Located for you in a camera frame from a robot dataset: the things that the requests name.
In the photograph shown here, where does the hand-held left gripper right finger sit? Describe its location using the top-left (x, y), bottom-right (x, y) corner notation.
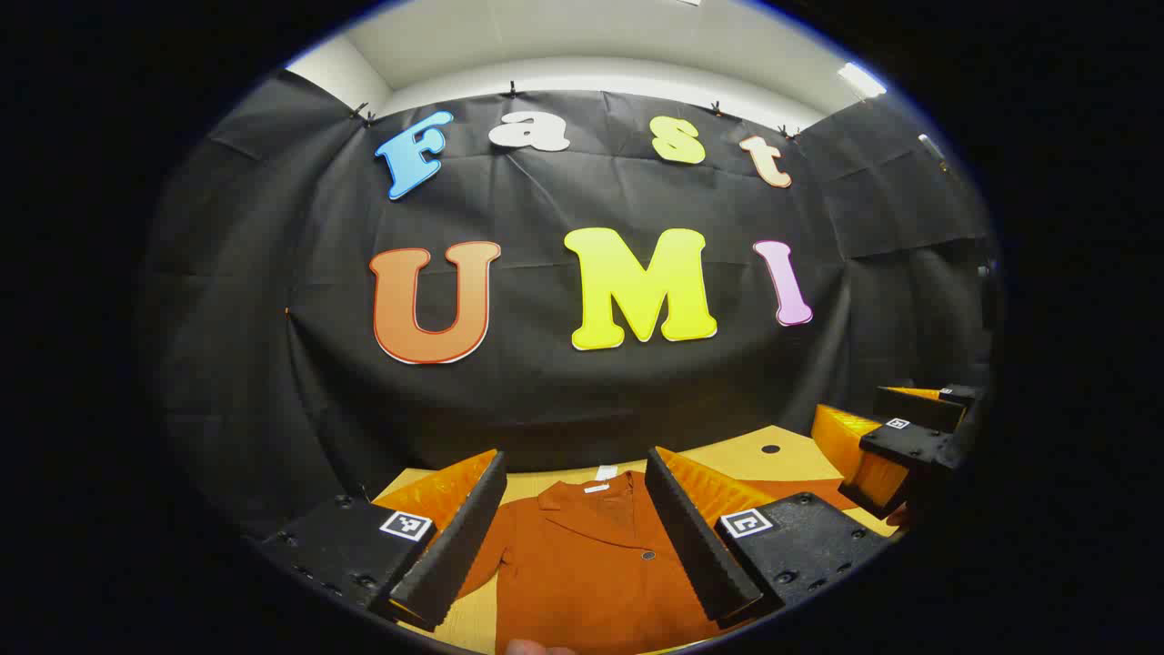
top-left (644, 446), bottom-right (897, 629)

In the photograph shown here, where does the ceiling light panel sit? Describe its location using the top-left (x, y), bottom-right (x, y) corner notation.
top-left (837, 62), bottom-right (888, 99)

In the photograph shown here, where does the black backdrop cloth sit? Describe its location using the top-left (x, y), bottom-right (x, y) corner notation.
top-left (136, 68), bottom-right (1001, 547)

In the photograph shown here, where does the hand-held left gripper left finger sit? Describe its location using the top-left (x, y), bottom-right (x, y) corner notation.
top-left (259, 448), bottom-right (508, 633)

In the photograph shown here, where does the orange jacket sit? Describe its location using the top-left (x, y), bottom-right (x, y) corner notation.
top-left (455, 466), bottom-right (865, 655)

